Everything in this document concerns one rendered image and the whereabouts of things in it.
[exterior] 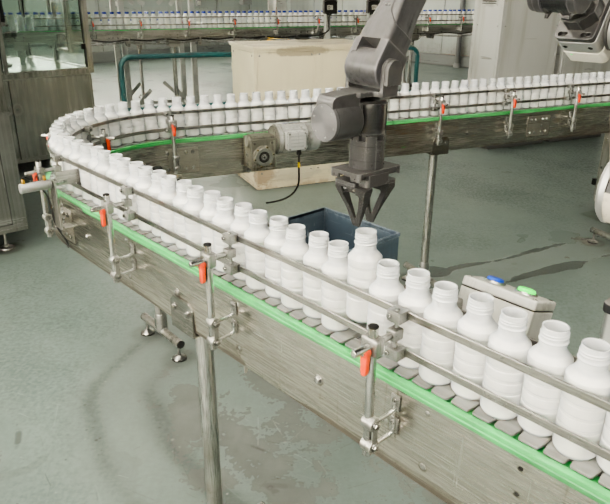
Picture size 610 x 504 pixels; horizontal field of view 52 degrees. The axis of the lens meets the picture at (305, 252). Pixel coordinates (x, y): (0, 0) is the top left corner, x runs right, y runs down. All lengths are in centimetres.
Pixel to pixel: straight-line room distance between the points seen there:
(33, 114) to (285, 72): 241
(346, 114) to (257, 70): 432
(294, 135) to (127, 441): 141
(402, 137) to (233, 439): 167
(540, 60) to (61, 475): 634
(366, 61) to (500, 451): 60
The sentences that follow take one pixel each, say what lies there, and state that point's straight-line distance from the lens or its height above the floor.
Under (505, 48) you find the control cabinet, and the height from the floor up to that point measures 105.
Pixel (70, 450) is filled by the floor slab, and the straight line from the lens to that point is 260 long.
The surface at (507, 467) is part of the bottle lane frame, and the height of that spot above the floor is 95.
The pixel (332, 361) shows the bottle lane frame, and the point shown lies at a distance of 116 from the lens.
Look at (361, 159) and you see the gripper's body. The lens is 101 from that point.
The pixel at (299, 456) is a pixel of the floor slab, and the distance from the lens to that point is 243.
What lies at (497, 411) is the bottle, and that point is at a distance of 98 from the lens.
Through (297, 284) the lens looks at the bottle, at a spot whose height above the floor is 106.
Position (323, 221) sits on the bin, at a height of 90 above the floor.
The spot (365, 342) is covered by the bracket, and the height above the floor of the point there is 108.
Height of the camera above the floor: 158
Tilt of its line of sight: 22 degrees down
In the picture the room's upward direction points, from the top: straight up
